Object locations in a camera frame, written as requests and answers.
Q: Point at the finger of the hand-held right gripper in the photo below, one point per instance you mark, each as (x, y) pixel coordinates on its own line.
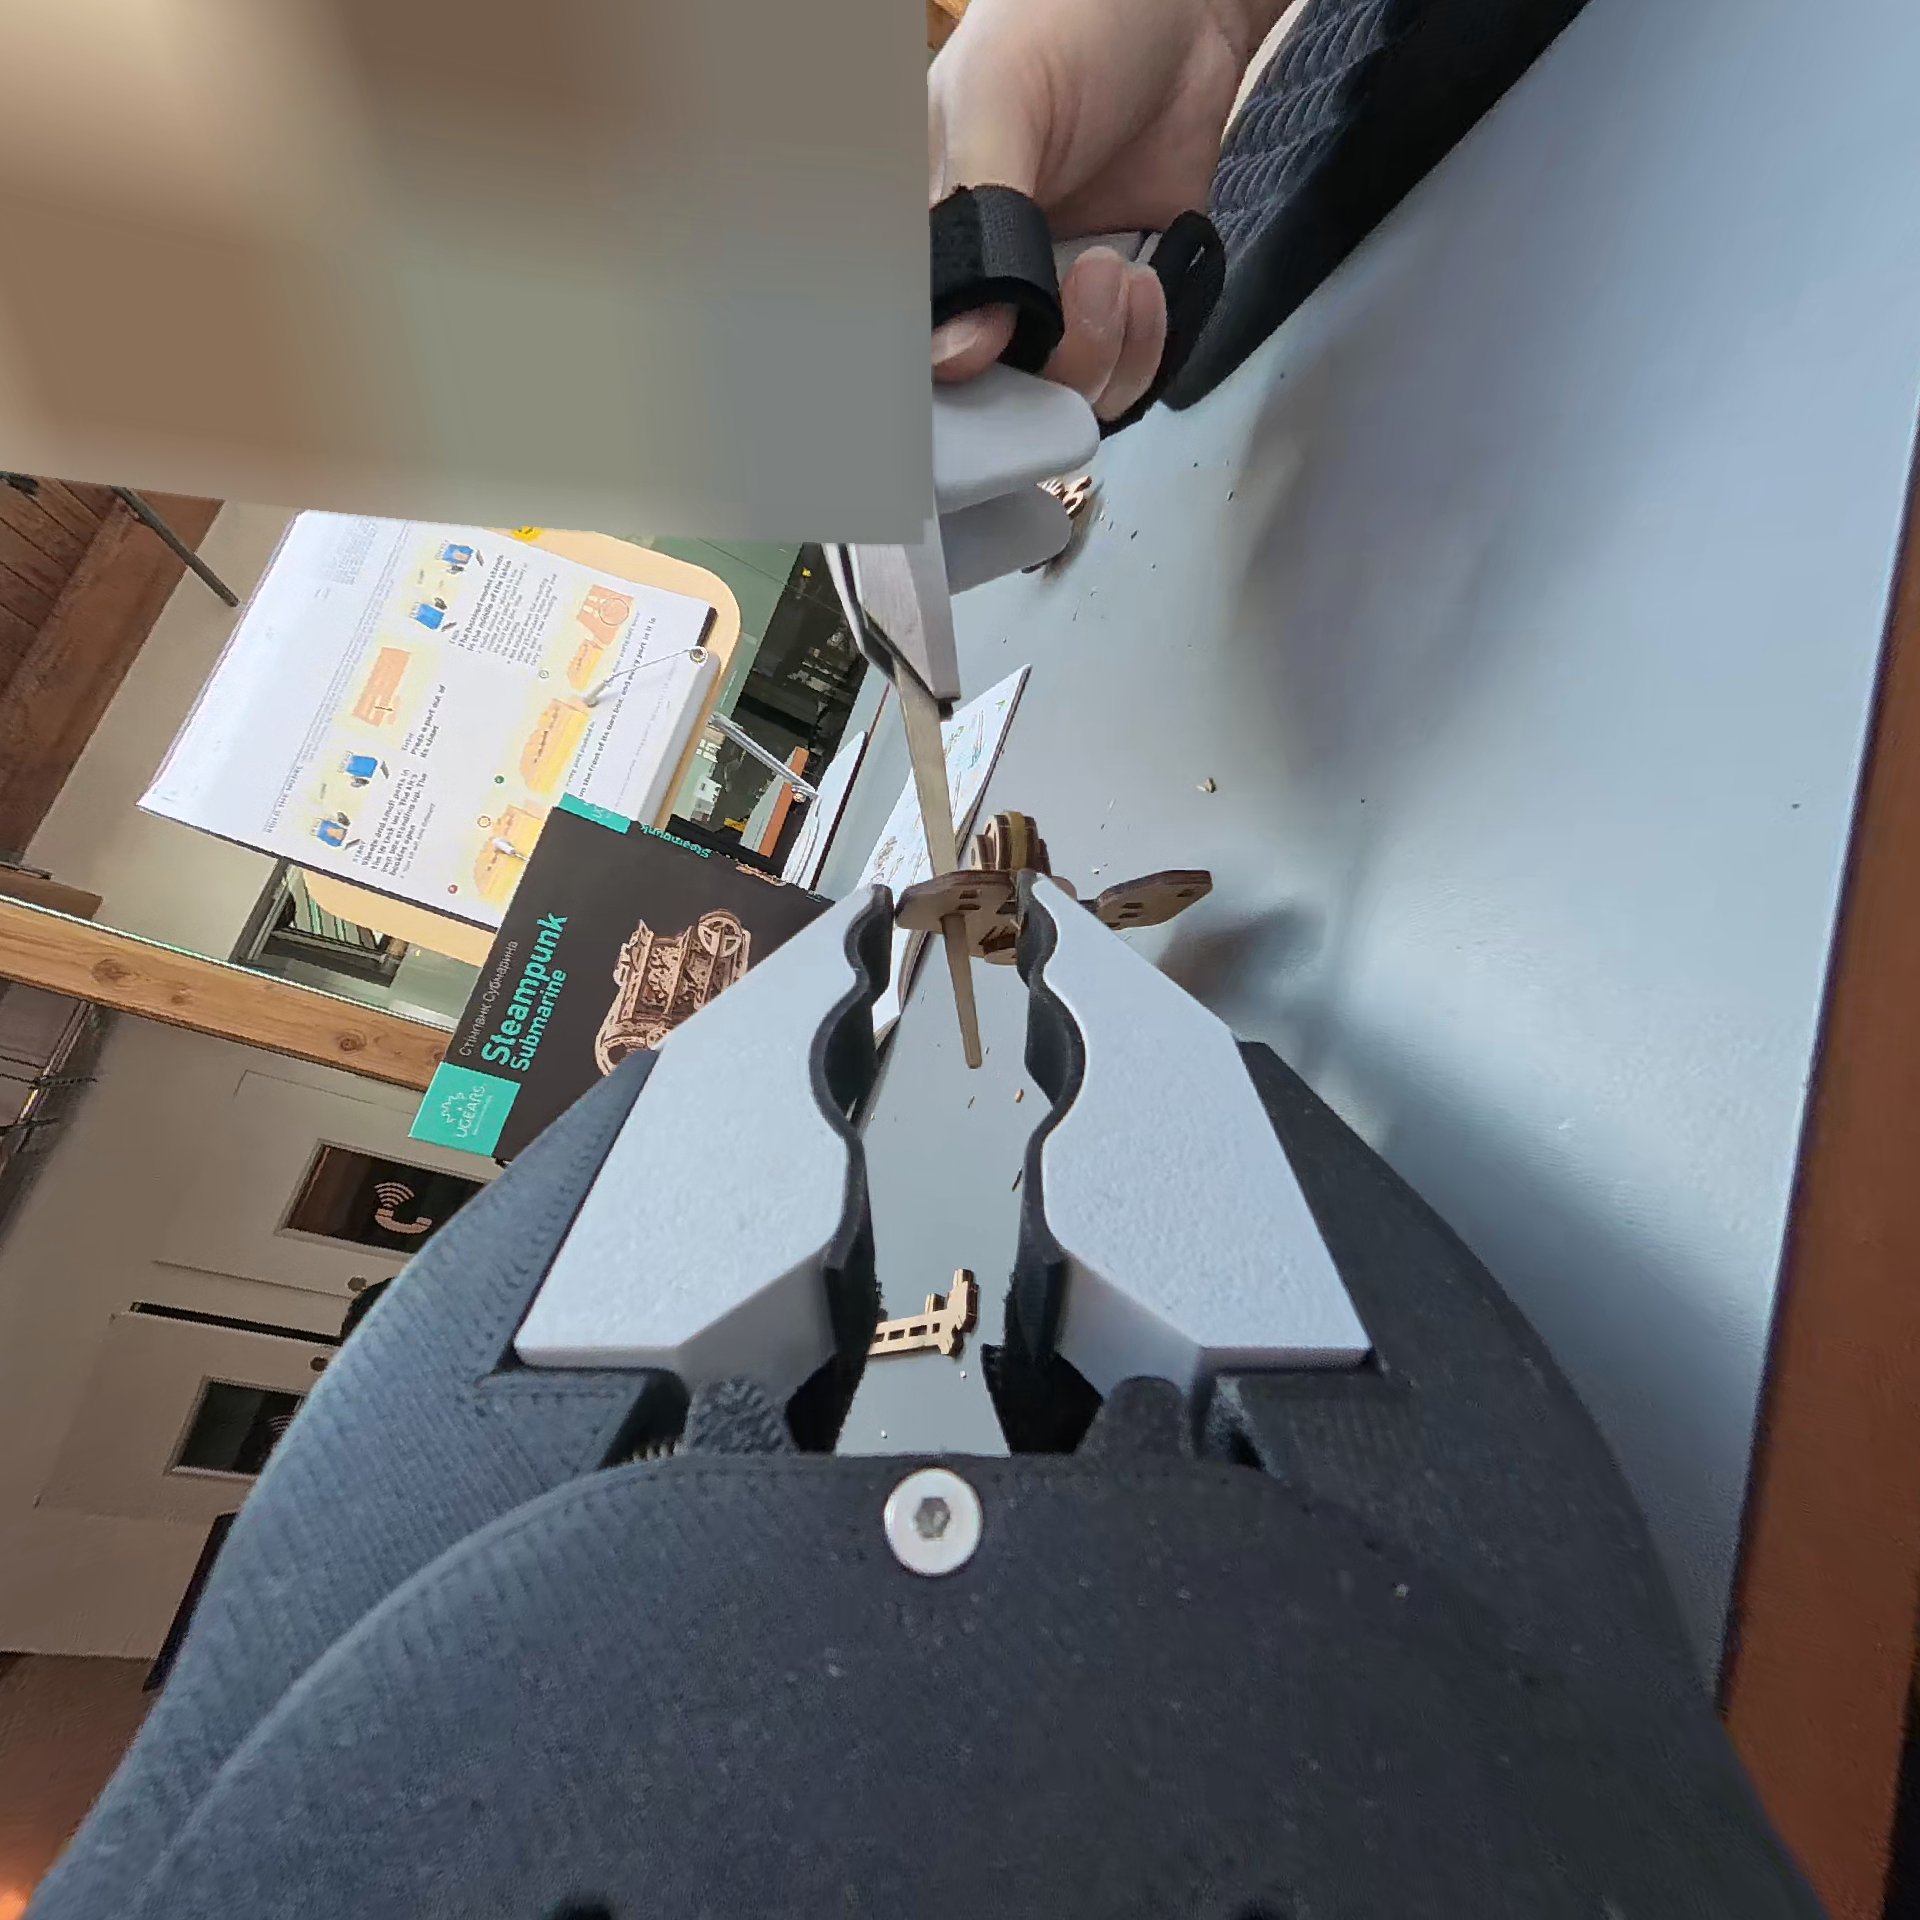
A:
(1003, 427)
(997, 537)

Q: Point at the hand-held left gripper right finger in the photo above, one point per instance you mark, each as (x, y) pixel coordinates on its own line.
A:
(1200, 1201)

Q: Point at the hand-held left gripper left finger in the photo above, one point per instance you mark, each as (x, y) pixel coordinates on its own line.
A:
(674, 1201)

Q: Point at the small wooden model part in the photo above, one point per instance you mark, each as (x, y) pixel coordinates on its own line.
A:
(1075, 492)

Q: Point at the thin wooden stick part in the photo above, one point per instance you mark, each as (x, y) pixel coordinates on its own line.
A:
(961, 991)

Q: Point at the wooden model assembly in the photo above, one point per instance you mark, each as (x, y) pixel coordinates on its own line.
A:
(974, 897)

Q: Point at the black model kit box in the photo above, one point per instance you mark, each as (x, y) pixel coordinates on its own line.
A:
(598, 901)

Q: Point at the person's right hand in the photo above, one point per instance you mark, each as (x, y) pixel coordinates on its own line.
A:
(1080, 106)

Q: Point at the assembly instruction booklet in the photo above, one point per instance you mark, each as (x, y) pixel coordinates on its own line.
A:
(974, 749)

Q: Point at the notched wooden strip part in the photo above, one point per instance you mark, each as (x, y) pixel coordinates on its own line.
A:
(916, 1329)

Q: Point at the wooden beam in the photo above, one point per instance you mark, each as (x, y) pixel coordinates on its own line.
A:
(180, 991)

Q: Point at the printed instruction sheet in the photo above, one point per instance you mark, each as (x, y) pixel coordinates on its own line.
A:
(374, 704)

